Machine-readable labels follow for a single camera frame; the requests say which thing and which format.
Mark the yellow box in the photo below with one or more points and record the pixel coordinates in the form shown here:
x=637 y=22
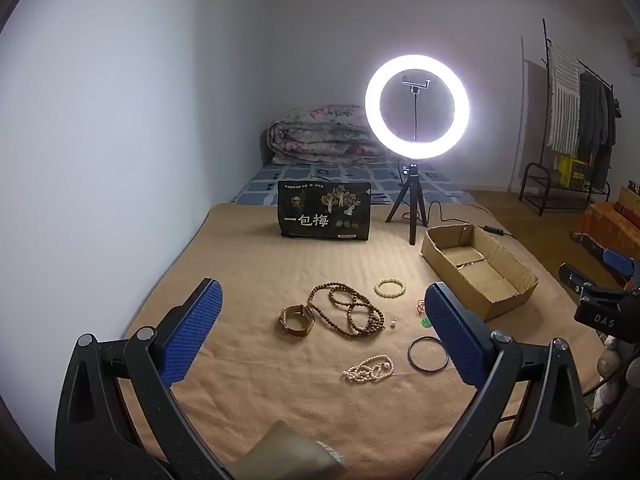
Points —
x=572 y=170

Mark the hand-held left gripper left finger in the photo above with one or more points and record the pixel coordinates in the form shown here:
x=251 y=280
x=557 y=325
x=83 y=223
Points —
x=192 y=330

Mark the black shoe rack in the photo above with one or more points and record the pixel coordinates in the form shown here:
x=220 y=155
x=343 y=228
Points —
x=525 y=180

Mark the blue checked bed sheet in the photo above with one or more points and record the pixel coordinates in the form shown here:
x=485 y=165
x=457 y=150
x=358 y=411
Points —
x=300 y=172

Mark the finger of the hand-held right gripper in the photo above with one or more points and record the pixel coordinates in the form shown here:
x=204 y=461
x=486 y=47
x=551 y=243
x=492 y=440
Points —
x=575 y=275
x=620 y=260

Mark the phone holder clamp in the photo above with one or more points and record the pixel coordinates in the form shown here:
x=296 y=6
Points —
x=415 y=82

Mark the cardboard box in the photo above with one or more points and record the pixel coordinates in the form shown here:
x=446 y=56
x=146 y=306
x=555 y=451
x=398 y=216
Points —
x=480 y=290

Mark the orange cloth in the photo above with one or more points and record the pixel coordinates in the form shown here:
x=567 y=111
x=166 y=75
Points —
x=610 y=225

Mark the dark bangle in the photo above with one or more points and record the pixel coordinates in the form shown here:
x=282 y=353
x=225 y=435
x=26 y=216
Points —
x=410 y=355

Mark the black snack bag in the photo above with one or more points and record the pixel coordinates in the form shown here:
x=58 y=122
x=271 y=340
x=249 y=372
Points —
x=325 y=210

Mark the white knitted scarf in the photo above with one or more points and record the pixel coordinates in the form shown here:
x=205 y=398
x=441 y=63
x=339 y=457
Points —
x=562 y=95

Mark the floral folded quilt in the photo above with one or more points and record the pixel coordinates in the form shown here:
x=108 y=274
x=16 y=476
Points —
x=320 y=135

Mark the dark hanging clothes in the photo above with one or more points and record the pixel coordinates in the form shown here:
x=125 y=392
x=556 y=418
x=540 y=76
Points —
x=595 y=115

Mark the black tripod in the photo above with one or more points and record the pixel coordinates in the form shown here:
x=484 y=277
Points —
x=413 y=210

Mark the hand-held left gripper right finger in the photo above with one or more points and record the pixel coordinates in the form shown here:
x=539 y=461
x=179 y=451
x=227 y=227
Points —
x=455 y=330

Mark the black clothes rack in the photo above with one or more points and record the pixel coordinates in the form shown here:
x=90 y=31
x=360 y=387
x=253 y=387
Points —
x=546 y=40

